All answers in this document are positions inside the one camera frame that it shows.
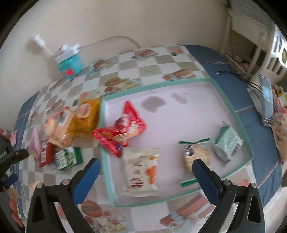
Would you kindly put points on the round steamed cake packet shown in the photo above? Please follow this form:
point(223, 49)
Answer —
point(50, 126)

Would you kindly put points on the white lattice shelf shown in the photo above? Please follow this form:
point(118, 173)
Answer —
point(250, 21)

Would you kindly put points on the peach orange wafer packet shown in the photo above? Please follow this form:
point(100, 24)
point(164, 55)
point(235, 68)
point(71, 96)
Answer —
point(63, 135)

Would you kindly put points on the red white milk snack packet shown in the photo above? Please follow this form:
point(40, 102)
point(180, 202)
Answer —
point(47, 154)

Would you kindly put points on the printed plastic bag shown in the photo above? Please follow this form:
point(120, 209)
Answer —
point(279, 130)

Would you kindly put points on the teal toy box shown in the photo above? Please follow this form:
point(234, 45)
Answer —
point(70, 67)

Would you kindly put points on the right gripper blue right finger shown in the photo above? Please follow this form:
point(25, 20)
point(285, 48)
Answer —
point(217, 193)

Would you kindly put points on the clear cracker packet green ends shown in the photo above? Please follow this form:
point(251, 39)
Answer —
point(191, 152)

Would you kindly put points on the red snack bag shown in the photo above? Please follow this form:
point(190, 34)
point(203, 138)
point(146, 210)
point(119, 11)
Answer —
point(115, 137)

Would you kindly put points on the orange yellow bread packet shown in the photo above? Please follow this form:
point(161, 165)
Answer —
point(86, 117)

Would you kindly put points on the green white snack packet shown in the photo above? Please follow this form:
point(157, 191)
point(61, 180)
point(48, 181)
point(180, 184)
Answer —
point(227, 143)

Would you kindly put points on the small pink candy packet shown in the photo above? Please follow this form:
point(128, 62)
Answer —
point(13, 138)

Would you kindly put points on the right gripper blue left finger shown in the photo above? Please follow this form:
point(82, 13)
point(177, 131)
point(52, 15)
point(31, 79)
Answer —
point(74, 191)

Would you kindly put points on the white plug adapter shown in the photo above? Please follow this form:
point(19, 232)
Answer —
point(39, 41)

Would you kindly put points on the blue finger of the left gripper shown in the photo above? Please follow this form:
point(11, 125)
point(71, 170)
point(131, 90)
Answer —
point(7, 181)

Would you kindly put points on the smartphone on stand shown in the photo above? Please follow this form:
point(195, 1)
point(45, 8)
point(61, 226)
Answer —
point(266, 101)

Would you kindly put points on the white power strip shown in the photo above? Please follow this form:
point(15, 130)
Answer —
point(71, 51)

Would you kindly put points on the pink cake roll packet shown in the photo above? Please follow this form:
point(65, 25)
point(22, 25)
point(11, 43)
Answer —
point(36, 144)

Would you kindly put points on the green biscuit packet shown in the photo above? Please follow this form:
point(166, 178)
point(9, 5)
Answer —
point(68, 158)

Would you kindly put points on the white tray with green rim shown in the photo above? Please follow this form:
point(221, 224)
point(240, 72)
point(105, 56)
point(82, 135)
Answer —
point(181, 110)

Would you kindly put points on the white crispy snack bag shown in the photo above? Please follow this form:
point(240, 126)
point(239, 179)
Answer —
point(140, 171)

